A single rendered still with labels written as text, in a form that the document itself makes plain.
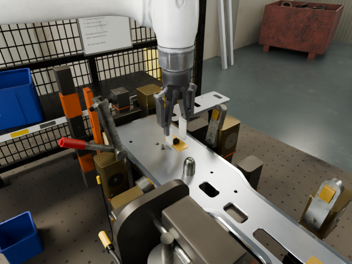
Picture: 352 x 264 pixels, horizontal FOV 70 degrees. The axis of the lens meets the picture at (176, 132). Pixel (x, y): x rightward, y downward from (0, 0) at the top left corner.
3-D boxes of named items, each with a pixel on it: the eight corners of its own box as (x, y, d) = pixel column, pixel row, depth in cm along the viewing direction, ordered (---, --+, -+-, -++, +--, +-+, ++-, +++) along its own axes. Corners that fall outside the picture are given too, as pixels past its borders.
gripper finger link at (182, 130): (178, 117, 76) (180, 116, 76) (178, 135, 80) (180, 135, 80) (185, 121, 74) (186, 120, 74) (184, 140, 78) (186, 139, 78)
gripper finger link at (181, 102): (172, 85, 69) (176, 83, 70) (179, 116, 77) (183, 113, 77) (181, 90, 67) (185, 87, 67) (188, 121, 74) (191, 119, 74)
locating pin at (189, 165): (197, 177, 68) (198, 158, 64) (188, 182, 66) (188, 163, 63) (189, 170, 70) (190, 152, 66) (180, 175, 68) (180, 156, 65)
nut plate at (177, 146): (189, 146, 76) (189, 143, 75) (179, 151, 74) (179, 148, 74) (173, 134, 82) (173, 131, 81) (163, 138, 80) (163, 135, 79)
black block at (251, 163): (254, 222, 90) (272, 159, 73) (235, 237, 85) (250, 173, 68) (242, 212, 93) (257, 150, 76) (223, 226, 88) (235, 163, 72)
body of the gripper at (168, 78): (179, 59, 69) (179, 90, 74) (154, 66, 65) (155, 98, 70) (198, 67, 64) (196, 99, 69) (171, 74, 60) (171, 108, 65)
